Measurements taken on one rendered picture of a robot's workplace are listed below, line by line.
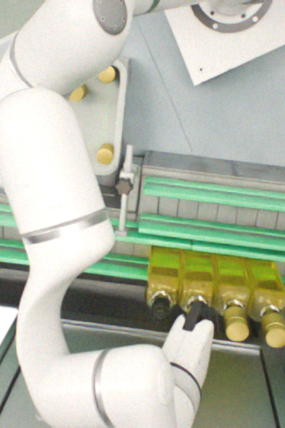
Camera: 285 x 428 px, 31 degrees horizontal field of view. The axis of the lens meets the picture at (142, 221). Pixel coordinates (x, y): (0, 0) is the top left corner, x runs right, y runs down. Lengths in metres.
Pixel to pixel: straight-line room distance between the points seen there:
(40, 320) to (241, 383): 0.47
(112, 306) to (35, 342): 0.60
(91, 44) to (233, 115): 0.64
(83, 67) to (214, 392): 0.57
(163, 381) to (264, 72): 0.74
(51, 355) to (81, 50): 0.30
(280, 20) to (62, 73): 0.57
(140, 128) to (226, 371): 0.51
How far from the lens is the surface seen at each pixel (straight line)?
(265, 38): 1.03
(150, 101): 1.09
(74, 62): 0.51
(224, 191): 0.97
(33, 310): 0.51
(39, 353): 0.54
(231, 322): 0.80
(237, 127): 1.11
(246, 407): 0.88
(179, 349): 0.64
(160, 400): 0.51
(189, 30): 1.01
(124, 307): 1.12
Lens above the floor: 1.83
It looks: 68 degrees down
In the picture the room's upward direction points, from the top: 168 degrees counter-clockwise
